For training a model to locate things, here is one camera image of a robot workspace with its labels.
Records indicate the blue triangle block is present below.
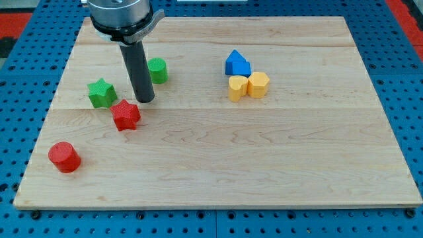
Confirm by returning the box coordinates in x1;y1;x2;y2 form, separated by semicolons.
225;50;251;77

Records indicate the red cylinder block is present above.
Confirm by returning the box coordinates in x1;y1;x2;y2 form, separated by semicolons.
48;141;81;173

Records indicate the green cylinder block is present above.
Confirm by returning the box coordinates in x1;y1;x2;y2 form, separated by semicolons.
147;58;168;84

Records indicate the red star block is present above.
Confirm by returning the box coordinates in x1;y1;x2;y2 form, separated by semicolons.
110;99;141;132

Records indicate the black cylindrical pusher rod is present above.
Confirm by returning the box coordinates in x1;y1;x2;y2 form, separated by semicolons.
120;42;155;103

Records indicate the wooden board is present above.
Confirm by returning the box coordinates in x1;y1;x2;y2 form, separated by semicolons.
14;17;422;210

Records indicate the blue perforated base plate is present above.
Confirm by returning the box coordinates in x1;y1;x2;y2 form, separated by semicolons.
1;1;422;237

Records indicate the yellow heart block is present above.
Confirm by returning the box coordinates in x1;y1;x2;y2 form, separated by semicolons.
228;75;248;102

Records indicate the green star block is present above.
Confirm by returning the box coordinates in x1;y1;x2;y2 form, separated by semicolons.
87;78;117;108

